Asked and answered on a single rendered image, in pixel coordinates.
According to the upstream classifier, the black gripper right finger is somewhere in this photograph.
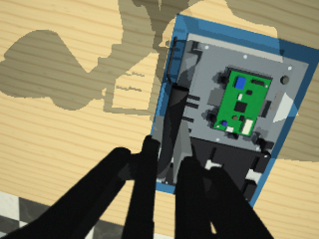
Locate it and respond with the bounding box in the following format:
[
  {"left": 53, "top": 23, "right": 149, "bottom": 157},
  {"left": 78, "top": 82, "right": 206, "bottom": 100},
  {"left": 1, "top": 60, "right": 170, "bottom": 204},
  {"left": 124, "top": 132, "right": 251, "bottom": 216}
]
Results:
[{"left": 173, "top": 120, "right": 274, "bottom": 239}]

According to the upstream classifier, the green circuit board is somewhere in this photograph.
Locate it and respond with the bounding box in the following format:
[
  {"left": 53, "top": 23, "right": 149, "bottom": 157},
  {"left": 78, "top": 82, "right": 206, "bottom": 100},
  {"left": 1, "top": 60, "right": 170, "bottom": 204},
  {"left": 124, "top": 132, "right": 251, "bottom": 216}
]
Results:
[{"left": 213, "top": 71, "right": 271, "bottom": 136}]

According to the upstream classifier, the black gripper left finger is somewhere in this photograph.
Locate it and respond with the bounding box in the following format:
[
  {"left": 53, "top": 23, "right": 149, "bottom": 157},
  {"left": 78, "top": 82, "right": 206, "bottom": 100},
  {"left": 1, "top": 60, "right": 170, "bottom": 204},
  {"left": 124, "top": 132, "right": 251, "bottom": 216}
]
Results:
[{"left": 0, "top": 116, "right": 163, "bottom": 239}]

